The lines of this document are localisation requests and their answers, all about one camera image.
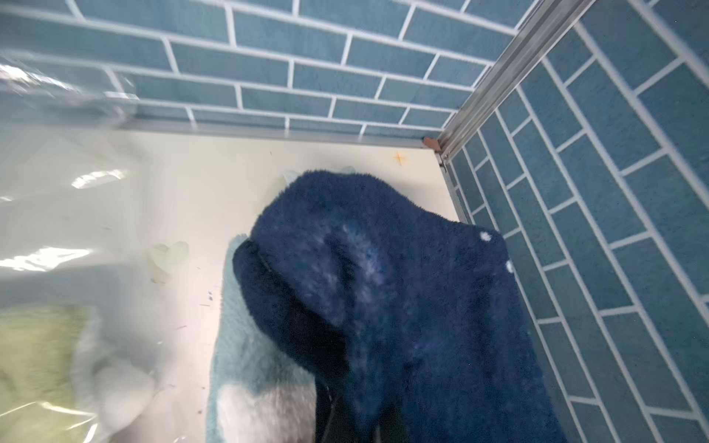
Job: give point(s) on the clear plastic vacuum bag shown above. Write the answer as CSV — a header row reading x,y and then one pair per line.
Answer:
x,y
74,224

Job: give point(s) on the right aluminium corner post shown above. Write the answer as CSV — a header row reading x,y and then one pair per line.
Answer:
x,y
544,27

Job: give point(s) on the navy blue star blanket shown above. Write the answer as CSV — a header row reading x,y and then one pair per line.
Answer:
x,y
394,308

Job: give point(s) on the light green fluffy blanket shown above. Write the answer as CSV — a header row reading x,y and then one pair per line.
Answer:
x,y
61,381

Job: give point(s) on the light blue cloud blanket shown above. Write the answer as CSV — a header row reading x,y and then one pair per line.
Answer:
x,y
257,393

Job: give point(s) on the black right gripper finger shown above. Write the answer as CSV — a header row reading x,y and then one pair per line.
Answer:
x,y
333,424

